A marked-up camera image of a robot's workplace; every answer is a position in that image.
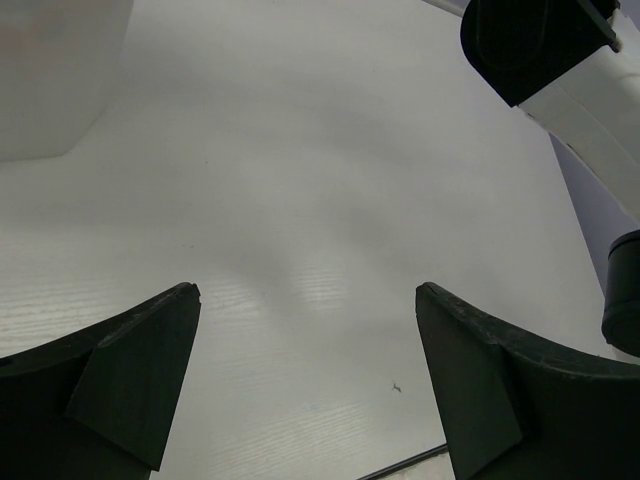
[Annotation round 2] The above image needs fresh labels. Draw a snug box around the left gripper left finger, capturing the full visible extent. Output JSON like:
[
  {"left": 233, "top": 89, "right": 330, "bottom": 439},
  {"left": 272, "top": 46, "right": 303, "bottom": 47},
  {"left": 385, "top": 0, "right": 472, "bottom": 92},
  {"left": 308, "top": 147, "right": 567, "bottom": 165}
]
[{"left": 1, "top": 283, "right": 201, "bottom": 479}]

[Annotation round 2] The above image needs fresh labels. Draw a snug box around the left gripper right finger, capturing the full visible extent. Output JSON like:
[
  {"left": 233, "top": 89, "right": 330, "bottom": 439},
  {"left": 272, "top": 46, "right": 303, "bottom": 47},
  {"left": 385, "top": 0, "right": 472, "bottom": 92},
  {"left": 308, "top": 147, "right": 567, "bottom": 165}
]
[{"left": 415, "top": 282, "right": 639, "bottom": 479}]

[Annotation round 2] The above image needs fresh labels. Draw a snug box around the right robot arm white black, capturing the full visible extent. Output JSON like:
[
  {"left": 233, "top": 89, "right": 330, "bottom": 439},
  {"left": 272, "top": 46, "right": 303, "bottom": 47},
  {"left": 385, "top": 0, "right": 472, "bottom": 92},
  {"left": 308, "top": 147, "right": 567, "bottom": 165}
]
[{"left": 437, "top": 1, "right": 639, "bottom": 364}]

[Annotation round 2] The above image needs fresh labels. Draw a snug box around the white octagonal plastic bin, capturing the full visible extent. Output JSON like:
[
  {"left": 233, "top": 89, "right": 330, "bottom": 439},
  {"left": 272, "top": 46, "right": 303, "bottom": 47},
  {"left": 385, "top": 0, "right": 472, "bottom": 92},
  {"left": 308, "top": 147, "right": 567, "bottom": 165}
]
[{"left": 1, "top": 0, "right": 133, "bottom": 161}]

